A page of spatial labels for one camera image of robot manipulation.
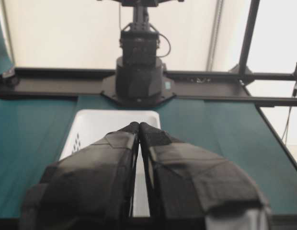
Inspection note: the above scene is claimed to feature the black aluminium frame rail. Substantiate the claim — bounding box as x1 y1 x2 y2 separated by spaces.
0 68 297 108

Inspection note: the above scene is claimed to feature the white plastic lattice basket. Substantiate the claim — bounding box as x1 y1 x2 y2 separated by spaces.
59 109 160 217

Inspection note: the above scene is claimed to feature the black vertical frame post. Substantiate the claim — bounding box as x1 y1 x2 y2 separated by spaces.
238 0 260 85

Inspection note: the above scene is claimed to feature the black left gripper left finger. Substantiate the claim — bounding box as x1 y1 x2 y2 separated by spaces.
20 122 139 230

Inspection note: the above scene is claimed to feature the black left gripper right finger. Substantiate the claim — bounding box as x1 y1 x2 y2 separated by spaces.
139 122 271 230

